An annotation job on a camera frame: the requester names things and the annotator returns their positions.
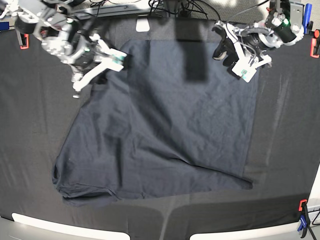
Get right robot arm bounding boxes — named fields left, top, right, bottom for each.
left=0, top=0, right=126, bottom=99

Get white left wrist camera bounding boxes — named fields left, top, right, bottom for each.
left=231, top=58, right=257, bottom=83

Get blue clamp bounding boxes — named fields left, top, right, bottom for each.
left=302, top=3, right=313, bottom=35
left=297, top=199, right=317, bottom=240

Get red clamp far right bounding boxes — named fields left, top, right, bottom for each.
left=310, top=29, right=320, bottom=59

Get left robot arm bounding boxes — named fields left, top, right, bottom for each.
left=213, top=0, right=305, bottom=68

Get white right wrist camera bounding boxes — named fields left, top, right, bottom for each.
left=102, top=48, right=127, bottom=72

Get blue clamp far right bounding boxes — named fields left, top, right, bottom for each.
left=302, top=3, right=313, bottom=35

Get blue clamp near right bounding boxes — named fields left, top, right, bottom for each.
left=297, top=199, right=317, bottom=240

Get red clamp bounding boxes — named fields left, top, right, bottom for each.
left=310, top=29, right=320, bottom=59
left=16, top=31, right=30, bottom=50

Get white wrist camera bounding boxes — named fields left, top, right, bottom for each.
left=102, top=48, right=127, bottom=72
left=231, top=58, right=257, bottom=83

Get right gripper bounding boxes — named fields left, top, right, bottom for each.
left=71, top=33, right=113, bottom=99

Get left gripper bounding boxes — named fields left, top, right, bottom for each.
left=212, top=20, right=273, bottom=68

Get dark grey t-shirt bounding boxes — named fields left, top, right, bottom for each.
left=52, top=40, right=259, bottom=206

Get black cable bundle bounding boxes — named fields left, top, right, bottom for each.
left=147, top=0, right=222, bottom=21

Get red clamp far left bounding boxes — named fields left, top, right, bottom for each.
left=16, top=31, right=30, bottom=50

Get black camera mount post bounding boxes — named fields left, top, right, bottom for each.
left=173, top=18, right=208, bottom=85

